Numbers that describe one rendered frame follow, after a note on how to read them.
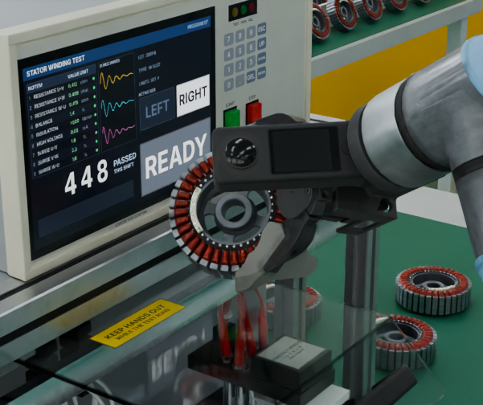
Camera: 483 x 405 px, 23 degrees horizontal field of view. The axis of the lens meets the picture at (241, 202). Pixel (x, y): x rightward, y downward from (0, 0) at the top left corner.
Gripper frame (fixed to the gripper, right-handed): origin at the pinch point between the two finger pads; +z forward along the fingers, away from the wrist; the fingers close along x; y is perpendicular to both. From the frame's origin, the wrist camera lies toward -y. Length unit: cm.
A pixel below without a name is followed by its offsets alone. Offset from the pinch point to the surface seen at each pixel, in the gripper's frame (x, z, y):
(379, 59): 175, 250, 240
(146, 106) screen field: 10.0, 2.8, -6.3
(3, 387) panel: -11.3, 26.7, -9.6
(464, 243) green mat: 23, 56, 83
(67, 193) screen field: 0.9, 3.5, -13.6
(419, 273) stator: 14, 47, 65
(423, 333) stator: 1, 36, 54
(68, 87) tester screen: 8.2, -1.3, -15.8
